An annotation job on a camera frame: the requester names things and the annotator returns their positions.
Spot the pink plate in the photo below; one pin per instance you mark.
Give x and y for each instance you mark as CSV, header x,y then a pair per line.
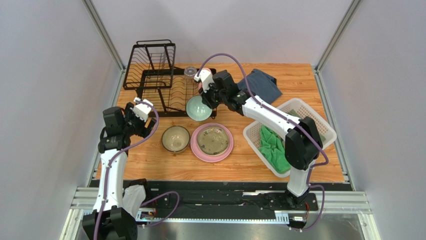
x,y
212,142

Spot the pink mug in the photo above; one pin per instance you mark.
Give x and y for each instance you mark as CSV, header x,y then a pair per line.
x,y
199,85

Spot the light green bowl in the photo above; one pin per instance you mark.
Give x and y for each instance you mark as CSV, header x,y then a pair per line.
x,y
197,110

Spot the black wire dish rack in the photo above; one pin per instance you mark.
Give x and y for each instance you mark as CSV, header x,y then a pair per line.
x,y
151,72

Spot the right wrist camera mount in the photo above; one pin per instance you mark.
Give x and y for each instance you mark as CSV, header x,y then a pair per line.
x,y
204,77

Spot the olive green shirt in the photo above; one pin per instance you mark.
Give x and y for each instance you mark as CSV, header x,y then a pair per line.
x,y
292,112

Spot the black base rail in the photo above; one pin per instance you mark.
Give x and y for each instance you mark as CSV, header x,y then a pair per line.
x,y
254,203

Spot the beige brown bowl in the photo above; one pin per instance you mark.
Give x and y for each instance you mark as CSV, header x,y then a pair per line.
x,y
175,139

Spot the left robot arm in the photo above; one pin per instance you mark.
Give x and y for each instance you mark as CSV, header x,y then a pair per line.
x,y
116,207

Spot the folded blue cloth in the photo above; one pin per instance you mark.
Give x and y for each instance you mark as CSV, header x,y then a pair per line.
x,y
263,85

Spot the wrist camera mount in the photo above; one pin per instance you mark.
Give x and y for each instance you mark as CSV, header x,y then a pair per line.
x,y
204,77
142,108

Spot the bright green towel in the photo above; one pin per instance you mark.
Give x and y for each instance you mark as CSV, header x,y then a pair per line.
x,y
272,149

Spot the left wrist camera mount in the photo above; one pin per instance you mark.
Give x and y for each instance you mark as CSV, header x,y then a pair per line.
x,y
142,108

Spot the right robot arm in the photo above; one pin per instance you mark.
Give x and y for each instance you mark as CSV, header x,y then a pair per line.
x,y
301,138

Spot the cream patterned plate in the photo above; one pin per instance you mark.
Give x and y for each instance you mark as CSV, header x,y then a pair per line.
x,y
213,153

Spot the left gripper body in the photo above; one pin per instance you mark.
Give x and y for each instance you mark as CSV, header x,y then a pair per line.
x,y
139,128

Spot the clear glass plate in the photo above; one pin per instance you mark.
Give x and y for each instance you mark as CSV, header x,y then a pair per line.
x,y
213,141

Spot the clear glass cup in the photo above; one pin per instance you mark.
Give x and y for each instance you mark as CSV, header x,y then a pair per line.
x,y
188,75

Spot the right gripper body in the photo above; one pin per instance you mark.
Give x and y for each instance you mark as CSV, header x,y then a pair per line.
x,y
206,92

